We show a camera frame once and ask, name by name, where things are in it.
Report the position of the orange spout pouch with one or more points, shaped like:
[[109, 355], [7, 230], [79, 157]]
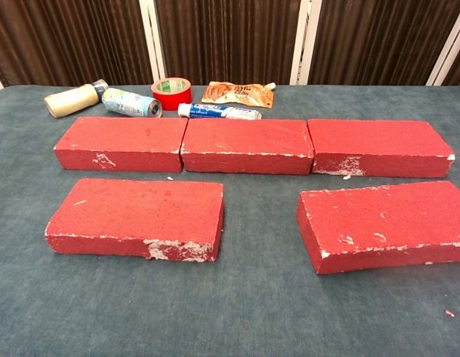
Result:
[[233, 94]]

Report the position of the cream plastic bottle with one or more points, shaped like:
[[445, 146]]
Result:
[[70, 100]]

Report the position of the blue felt table cover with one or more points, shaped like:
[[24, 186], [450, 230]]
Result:
[[230, 305]]

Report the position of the white blue toothpaste tube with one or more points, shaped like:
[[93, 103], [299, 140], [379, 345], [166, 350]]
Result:
[[215, 111]]

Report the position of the red tape roll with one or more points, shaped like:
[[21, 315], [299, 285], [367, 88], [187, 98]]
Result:
[[170, 101]]

